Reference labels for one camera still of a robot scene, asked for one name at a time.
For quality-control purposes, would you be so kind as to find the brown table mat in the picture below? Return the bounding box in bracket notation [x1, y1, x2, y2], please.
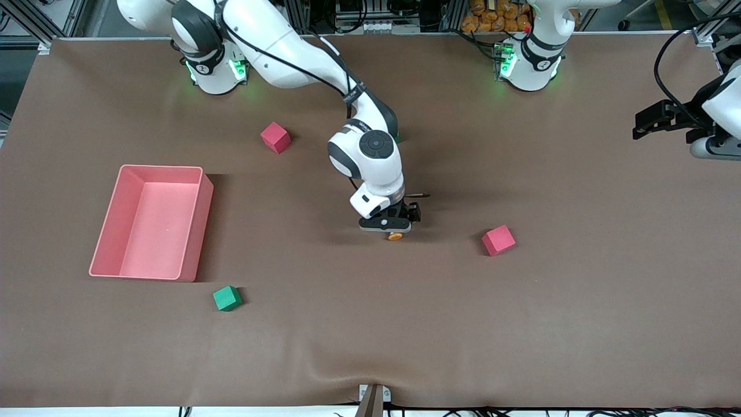
[0, 32, 741, 409]

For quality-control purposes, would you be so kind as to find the white connector strip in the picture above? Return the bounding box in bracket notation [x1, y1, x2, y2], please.
[360, 21, 420, 34]

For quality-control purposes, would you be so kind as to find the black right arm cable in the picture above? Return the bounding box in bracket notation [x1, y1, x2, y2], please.
[214, 0, 366, 106]

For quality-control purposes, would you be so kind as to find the pile of orange bags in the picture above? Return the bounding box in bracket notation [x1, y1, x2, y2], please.
[461, 0, 533, 33]

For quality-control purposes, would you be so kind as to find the pink plastic tray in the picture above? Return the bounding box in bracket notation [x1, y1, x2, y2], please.
[89, 164, 214, 283]

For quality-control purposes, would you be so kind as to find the aluminium frame post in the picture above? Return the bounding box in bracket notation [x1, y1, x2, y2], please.
[439, 0, 465, 32]

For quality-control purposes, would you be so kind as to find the black chair caster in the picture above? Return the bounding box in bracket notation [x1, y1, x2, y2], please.
[617, 0, 666, 31]

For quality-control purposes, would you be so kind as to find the red foam cube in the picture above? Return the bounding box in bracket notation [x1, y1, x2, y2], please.
[482, 225, 516, 257]
[260, 122, 292, 155]

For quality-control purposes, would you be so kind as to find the metal bracket with brown post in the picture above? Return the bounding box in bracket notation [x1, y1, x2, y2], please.
[356, 383, 392, 417]

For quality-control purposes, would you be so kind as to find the aluminium frame profile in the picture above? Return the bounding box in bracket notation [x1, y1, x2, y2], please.
[0, 0, 58, 56]
[692, 0, 741, 48]

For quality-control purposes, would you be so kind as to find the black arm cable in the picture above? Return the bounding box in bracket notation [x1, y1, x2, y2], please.
[653, 16, 741, 116]
[214, 0, 366, 106]

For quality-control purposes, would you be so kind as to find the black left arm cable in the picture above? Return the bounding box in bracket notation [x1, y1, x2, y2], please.
[653, 16, 741, 116]

